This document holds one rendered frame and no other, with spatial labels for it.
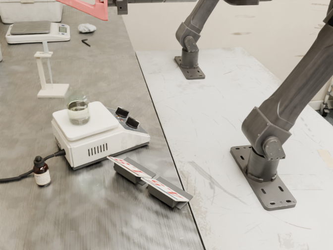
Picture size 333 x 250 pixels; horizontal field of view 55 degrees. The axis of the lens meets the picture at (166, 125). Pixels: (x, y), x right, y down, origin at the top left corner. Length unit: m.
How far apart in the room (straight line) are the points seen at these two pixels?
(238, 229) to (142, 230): 0.18
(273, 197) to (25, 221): 0.48
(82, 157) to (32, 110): 0.31
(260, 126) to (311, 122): 0.38
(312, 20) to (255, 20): 0.45
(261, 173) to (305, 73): 0.23
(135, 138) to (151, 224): 0.23
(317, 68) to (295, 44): 2.03
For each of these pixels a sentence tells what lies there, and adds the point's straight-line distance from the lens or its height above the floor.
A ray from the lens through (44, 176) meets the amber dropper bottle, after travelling 0.71.
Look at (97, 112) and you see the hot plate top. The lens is 0.77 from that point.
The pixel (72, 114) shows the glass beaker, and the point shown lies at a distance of 0.71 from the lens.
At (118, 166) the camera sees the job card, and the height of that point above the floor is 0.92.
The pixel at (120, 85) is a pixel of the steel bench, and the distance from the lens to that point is 1.09.
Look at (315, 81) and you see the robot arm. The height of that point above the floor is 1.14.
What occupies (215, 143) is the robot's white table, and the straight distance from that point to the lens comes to 0.83.
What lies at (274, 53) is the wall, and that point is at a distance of 2.60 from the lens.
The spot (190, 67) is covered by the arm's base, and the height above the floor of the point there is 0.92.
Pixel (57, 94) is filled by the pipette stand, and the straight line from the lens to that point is 1.04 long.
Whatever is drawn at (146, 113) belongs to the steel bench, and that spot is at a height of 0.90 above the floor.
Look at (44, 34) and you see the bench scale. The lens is 1.50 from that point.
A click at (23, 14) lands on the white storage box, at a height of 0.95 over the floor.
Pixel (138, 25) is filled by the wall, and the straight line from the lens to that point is 2.19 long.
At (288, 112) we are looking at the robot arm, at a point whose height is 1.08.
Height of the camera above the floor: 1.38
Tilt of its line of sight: 33 degrees down
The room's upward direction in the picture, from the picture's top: 3 degrees clockwise
